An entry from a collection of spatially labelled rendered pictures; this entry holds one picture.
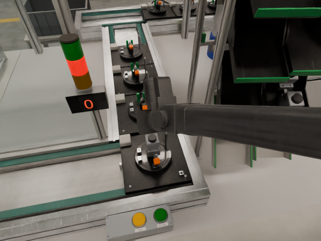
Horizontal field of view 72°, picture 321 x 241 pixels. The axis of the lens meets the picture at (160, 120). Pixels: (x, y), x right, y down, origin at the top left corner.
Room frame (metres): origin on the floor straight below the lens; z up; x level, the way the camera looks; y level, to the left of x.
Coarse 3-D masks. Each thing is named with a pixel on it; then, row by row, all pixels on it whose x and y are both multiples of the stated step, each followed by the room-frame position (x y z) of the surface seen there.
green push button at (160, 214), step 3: (156, 210) 0.27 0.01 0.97; (159, 210) 0.26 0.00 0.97; (162, 210) 0.26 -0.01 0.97; (165, 210) 0.27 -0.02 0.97; (156, 213) 0.26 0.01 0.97; (159, 213) 0.26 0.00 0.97; (162, 213) 0.26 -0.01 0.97; (165, 213) 0.26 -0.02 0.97; (156, 216) 0.25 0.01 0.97; (159, 216) 0.25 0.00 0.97; (162, 216) 0.25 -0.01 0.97; (165, 216) 0.25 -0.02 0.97; (156, 219) 0.24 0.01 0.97; (159, 219) 0.24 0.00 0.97; (162, 219) 0.24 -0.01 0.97
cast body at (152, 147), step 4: (148, 136) 0.47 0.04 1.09; (152, 136) 0.47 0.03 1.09; (156, 136) 0.48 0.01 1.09; (148, 140) 0.46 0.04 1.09; (152, 140) 0.45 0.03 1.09; (156, 140) 0.46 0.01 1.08; (148, 144) 0.44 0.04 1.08; (152, 144) 0.45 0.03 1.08; (156, 144) 0.45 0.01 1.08; (148, 148) 0.44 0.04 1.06; (152, 148) 0.45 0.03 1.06; (156, 148) 0.45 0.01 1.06; (148, 152) 0.43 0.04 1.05; (152, 152) 0.43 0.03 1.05; (156, 152) 0.44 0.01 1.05; (148, 156) 0.43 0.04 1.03
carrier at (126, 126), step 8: (120, 96) 0.79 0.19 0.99; (128, 96) 0.82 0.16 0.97; (136, 96) 0.82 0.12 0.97; (144, 96) 0.76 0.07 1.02; (120, 104) 0.76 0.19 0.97; (128, 104) 0.76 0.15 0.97; (136, 104) 0.74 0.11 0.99; (120, 112) 0.71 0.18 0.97; (128, 112) 0.69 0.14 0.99; (120, 120) 0.66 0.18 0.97; (128, 120) 0.66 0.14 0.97; (136, 120) 0.65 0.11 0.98; (120, 128) 0.61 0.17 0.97; (128, 128) 0.61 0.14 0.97; (136, 128) 0.61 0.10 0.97
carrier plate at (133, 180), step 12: (156, 132) 0.59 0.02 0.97; (132, 144) 0.53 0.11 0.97; (168, 144) 0.53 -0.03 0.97; (180, 144) 0.53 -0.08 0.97; (132, 156) 0.47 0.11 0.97; (180, 156) 0.47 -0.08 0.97; (132, 168) 0.42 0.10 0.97; (168, 168) 0.42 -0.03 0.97; (180, 168) 0.42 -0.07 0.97; (132, 180) 0.37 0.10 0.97; (144, 180) 0.37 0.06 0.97; (156, 180) 0.37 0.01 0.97; (168, 180) 0.37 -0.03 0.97; (180, 180) 0.37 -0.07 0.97; (132, 192) 0.33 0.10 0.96
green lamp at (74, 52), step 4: (64, 44) 0.52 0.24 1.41; (68, 44) 0.52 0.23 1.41; (72, 44) 0.52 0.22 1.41; (76, 44) 0.53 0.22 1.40; (80, 44) 0.54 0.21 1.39; (64, 48) 0.52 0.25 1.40; (68, 48) 0.52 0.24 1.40; (72, 48) 0.52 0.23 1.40; (76, 48) 0.53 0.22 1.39; (80, 48) 0.54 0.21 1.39; (64, 52) 0.52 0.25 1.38; (68, 52) 0.52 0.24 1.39; (72, 52) 0.52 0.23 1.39; (76, 52) 0.53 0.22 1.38; (80, 52) 0.53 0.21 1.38; (68, 56) 0.52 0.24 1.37; (72, 56) 0.52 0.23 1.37; (76, 56) 0.52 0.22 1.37; (80, 56) 0.53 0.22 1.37; (72, 60) 0.52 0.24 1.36
